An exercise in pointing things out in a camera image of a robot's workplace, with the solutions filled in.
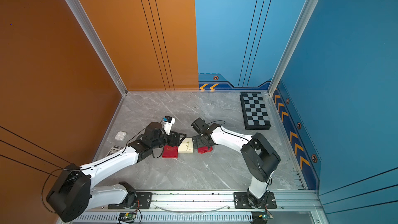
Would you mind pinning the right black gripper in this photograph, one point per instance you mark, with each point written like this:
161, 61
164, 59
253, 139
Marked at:
198, 143

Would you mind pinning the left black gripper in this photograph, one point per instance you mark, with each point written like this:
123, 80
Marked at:
178, 142

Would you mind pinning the red jewelry box lid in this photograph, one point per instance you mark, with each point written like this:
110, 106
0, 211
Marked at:
203, 150

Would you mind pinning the cream lotus print box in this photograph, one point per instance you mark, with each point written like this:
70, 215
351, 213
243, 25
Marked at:
186, 147

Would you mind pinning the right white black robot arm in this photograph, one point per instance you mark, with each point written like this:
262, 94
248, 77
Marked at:
259, 155

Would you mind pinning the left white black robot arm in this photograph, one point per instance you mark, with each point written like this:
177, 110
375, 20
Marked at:
76, 188

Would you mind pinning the left closed red jewelry box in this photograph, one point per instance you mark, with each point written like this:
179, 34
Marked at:
170, 152

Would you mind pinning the black white chessboard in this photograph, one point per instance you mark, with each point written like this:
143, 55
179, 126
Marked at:
254, 111

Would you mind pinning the white earbuds case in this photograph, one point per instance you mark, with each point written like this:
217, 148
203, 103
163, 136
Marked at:
120, 136

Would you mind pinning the right green circuit board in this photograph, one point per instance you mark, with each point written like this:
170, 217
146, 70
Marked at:
261, 217

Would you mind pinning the green circuit board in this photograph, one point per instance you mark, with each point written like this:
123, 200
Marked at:
261, 217
127, 218

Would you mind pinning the left green circuit board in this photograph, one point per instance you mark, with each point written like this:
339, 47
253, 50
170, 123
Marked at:
127, 218

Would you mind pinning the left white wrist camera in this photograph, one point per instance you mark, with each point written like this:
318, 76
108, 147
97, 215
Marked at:
167, 123

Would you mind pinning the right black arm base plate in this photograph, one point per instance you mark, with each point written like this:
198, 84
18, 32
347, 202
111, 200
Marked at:
243, 200

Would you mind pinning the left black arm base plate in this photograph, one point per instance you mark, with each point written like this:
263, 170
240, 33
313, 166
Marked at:
138, 200

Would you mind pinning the aluminium front rail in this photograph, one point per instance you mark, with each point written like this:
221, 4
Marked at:
195, 201

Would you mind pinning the white vented cable duct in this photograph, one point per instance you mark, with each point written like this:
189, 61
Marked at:
166, 217

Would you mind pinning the right aluminium corner post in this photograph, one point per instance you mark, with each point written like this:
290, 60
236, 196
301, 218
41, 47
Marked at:
299, 28

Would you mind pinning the aluminium corner post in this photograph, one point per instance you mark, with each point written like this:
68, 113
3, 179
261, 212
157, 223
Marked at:
299, 28
81, 16

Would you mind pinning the left aluminium corner post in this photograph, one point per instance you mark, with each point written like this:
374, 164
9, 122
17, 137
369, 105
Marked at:
81, 16

